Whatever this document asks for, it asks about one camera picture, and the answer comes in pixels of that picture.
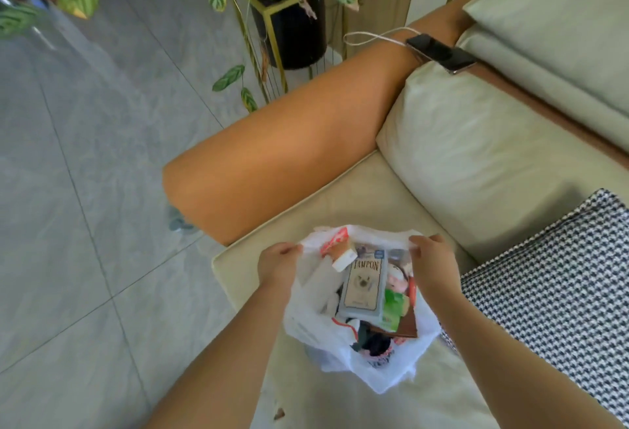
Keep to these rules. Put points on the person's left hand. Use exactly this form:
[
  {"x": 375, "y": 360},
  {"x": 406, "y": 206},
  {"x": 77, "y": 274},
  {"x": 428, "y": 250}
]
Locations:
[{"x": 276, "y": 266}]

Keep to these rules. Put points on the person's right hand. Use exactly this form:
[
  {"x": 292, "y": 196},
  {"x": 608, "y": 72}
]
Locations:
[{"x": 436, "y": 269}]

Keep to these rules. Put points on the person's left fingers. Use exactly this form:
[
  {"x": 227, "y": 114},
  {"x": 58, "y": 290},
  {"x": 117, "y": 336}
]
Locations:
[{"x": 291, "y": 250}]

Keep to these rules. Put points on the person's right fingers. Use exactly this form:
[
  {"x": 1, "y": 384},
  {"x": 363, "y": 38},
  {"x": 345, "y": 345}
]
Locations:
[{"x": 423, "y": 244}]

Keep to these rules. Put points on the white plastic bag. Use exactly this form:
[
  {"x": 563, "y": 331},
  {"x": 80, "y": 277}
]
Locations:
[{"x": 314, "y": 325}]

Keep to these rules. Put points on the person's left forearm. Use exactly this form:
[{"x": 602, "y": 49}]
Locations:
[{"x": 231, "y": 360}]

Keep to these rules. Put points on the person's right forearm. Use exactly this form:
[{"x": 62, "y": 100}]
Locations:
[{"x": 511, "y": 365}]

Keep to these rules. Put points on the small white box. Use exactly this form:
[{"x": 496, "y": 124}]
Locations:
[{"x": 345, "y": 257}]

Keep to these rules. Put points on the green packet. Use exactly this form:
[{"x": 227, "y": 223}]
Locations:
[{"x": 395, "y": 308}]

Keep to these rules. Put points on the beige printed box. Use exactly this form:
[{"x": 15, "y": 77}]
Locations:
[{"x": 363, "y": 286}]

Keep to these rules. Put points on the cream seat cushion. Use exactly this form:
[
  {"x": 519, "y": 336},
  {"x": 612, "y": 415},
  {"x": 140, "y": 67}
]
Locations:
[{"x": 354, "y": 198}]

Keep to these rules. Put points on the brown flat packet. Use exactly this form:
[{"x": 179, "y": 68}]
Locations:
[{"x": 405, "y": 325}]

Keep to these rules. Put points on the orange sofa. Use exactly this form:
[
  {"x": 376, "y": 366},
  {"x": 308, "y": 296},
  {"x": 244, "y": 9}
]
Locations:
[{"x": 295, "y": 148}]

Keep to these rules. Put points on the cream back cushion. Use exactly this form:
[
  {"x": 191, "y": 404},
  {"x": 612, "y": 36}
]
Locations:
[{"x": 486, "y": 158}]

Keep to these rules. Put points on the black item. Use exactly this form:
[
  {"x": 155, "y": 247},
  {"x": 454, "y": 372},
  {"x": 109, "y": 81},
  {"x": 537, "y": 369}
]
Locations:
[{"x": 376, "y": 344}]

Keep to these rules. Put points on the black white houndstooth pillow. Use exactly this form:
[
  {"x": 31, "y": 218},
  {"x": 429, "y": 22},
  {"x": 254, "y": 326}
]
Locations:
[{"x": 565, "y": 286}]

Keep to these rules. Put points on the black phone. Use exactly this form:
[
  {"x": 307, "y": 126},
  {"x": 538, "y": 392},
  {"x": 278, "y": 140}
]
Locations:
[{"x": 440, "y": 53}]

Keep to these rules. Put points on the pale green pillow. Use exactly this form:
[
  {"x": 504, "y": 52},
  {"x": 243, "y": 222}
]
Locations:
[
  {"x": 545, "y": 80},
  {"x": 560, "y": 11}
]

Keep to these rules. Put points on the gold metal plant stand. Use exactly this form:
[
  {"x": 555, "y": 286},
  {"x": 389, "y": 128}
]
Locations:
[{"x": 272, "y": 40}]

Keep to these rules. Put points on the black plant pot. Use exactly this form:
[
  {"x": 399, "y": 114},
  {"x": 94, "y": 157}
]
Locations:
[{"x": 292, "y": 31}]

